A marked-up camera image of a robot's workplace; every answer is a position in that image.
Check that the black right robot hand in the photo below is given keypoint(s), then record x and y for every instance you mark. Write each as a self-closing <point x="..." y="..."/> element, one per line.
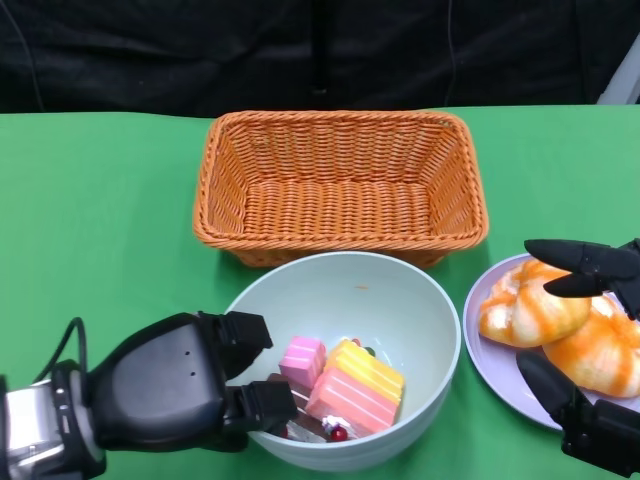
<point x="595" y="265"/>

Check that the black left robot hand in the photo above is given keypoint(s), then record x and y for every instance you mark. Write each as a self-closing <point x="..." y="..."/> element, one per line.
<point x="165" y="385"/>

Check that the orange striped bread roll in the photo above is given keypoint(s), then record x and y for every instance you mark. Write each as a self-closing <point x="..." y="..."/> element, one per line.
<point x="600" y="355"/>
<point x="525" y="315"/>

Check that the small pink cake cube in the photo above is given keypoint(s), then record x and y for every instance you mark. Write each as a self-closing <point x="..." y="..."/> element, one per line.
<point x="300" y="360"/>

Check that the chocolate cake slice with cherry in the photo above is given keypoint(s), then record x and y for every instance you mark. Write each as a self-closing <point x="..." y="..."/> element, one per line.
<point x="307" y="430"/>

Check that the pink and yellow layered cake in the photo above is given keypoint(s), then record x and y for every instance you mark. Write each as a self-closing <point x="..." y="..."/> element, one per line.
<point x="355" y="390"/>

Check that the pale green bowl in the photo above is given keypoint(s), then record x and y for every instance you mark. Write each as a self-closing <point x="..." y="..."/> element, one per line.
<point x="360" y="305"/>

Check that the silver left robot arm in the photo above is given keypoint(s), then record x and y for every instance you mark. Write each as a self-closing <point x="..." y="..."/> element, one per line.
<point x="35" y="425"/>

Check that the lavender plate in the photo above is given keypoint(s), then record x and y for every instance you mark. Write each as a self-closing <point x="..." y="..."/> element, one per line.
<point x="495" y="365"/>

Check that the orange woven basket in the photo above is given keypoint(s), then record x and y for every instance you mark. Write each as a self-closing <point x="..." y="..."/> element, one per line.
<point x="340" y="210"/>

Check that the black backdrop curtain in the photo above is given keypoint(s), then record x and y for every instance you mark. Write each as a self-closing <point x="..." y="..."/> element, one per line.
<point x="150" y="55"/>

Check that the black vertical pole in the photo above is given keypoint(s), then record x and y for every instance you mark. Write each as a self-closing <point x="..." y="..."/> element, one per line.
<point x="320" y="50"/>

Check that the white frame piece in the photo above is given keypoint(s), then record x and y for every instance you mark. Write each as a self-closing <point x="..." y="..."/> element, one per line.
<point x="625" y="82"/>

